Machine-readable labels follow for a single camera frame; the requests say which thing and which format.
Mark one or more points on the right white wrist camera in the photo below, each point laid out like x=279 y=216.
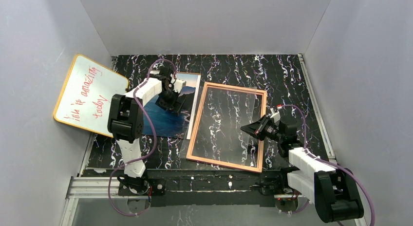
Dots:
x=274 y=115

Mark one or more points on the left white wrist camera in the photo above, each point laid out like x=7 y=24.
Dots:
x=178 y=85

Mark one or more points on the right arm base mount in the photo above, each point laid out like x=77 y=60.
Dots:
x=277 y=187

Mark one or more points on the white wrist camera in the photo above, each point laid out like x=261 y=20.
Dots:
x=178 y=85
x=274 y=115

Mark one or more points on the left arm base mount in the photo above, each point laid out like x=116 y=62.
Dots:
x=129 y=186

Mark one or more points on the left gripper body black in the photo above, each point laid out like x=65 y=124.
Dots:
x=168 y=97

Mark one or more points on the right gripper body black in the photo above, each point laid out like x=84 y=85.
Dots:
x=261 y=127

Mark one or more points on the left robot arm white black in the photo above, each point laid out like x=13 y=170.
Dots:
x=127 y=114

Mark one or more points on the seascape photo on board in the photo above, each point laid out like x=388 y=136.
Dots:
x=176 y=124

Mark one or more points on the yellow-framed whiteboard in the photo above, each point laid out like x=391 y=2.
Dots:
x=84 y=101

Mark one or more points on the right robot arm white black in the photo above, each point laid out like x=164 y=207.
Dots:
x=333 y=191

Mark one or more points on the aluminium rail front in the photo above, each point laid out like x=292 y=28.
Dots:
x=192 y=198

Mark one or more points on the pink wooden picture frame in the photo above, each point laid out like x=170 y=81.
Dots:
x=197 y=127

